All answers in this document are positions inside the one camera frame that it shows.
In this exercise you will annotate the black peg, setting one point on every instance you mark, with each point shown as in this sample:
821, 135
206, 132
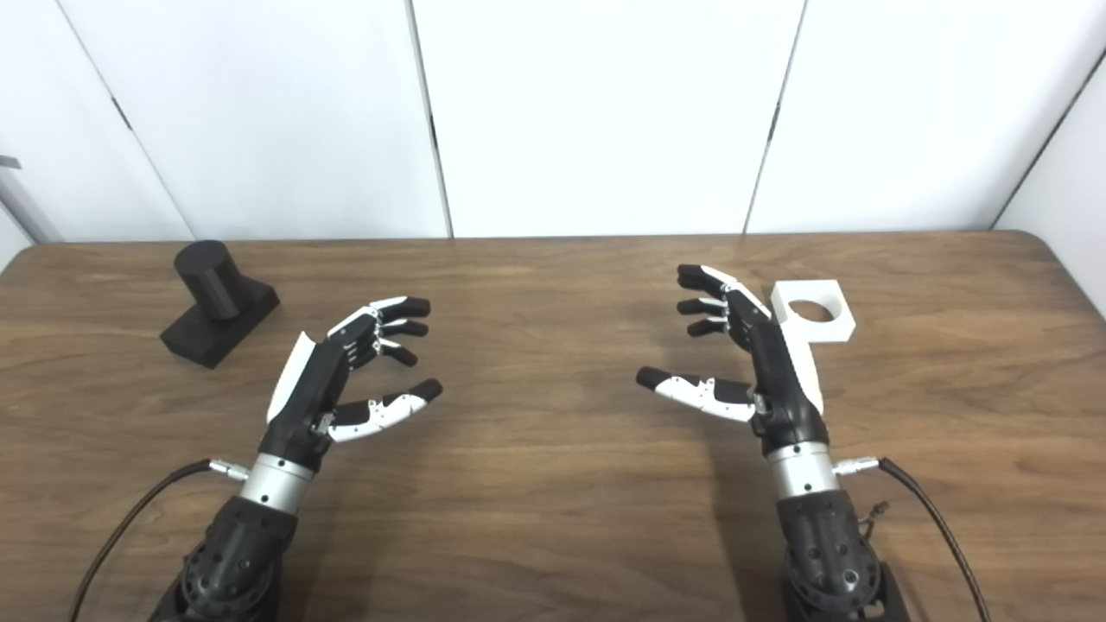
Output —
212, 276

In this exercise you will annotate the white square piece with hole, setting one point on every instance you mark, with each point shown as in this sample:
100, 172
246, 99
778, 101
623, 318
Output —
834, 324

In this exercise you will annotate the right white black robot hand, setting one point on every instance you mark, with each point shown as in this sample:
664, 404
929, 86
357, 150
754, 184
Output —
778, 380

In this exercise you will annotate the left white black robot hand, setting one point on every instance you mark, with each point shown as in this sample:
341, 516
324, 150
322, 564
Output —
302, 389

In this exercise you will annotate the grey wall corner post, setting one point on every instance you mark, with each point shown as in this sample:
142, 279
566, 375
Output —
30, 220

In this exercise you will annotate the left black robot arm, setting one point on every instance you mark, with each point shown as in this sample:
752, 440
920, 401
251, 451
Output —
238, 553

